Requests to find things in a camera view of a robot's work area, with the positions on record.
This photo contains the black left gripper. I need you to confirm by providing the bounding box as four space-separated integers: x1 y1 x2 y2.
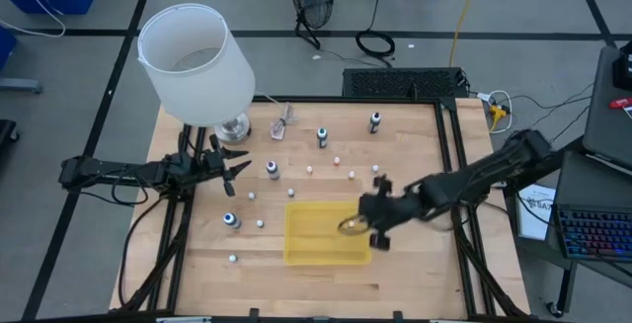
196 133 253 198

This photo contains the large blue-capped coloring bottle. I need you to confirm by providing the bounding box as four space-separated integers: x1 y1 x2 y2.
222 211 243 231

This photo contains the grey metal foot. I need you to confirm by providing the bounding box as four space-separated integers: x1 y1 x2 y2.
0 78 43 95

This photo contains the white shade table lamp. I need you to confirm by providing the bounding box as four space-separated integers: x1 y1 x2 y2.
136 2 257 145

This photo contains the yellow translucent plastic bin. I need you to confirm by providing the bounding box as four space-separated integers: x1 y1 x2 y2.
283 201 372 268

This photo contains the black coiled cable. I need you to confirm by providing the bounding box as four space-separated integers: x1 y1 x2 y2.
348 0 399 60

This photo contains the black device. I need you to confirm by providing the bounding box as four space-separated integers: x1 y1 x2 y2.
611 40 632 92

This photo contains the black computer case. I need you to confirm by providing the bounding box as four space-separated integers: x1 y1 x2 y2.
342 67 470 100

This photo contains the backlit computer keyboard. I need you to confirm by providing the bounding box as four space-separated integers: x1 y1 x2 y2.
555 202 632 264

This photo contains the yellow extension cord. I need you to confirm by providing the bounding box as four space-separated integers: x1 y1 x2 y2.
447 0 483 67

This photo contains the black caster base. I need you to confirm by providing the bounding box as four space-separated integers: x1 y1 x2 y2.
0 119 21 166

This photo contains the white power strip yellow plug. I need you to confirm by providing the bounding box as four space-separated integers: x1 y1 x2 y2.
476 89 514 135

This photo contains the black side desk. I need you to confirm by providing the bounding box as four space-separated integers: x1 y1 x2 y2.
508 137 632 317

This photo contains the black aluminium table frame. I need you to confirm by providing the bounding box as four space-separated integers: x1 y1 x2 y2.
109 95 532 323

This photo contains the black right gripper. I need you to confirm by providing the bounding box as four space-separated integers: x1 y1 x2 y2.
337 174 429 252

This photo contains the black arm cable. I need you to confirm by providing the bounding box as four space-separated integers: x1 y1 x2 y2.
78 174 172 309

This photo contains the white paper sheet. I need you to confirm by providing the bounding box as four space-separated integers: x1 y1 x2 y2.
517 183 557 242

